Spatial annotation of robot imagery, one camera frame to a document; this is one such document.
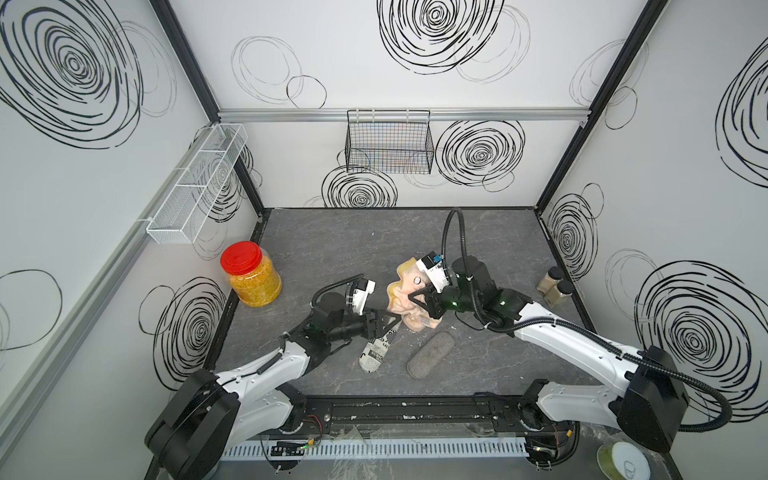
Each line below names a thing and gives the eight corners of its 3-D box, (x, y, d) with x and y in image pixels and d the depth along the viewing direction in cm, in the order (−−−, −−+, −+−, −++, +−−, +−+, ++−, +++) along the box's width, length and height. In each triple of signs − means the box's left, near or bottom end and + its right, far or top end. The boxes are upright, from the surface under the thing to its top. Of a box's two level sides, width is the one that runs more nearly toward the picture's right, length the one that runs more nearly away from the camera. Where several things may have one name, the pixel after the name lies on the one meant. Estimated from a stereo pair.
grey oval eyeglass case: (415, 382, 81) (416, 379, 78) (402, 366, 84) (403, 362, 81) (454, 346, 87) (457, 342, 84) (441, 332, 90) (443, 327, 87)
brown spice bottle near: (546, 308, 95) (559, 294, 88) (541, 295, 98) (553, 280, 91) (563, 308, 95) (577, 294, 88) (558, 295, 98) (571, 280, 91)
